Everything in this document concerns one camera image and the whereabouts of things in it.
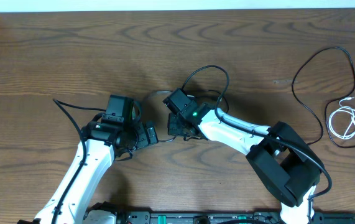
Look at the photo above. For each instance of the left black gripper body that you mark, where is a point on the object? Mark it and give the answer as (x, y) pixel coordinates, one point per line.
(143, 139)

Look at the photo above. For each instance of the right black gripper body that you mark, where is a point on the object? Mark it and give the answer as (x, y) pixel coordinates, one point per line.
(176, 126)

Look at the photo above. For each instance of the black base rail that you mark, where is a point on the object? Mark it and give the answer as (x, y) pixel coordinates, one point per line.
(227, 217)

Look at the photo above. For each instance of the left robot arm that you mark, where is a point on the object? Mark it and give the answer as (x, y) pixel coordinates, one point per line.
(113, 135)

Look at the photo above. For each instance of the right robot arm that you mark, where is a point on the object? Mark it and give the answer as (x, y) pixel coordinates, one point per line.
(285, 164)

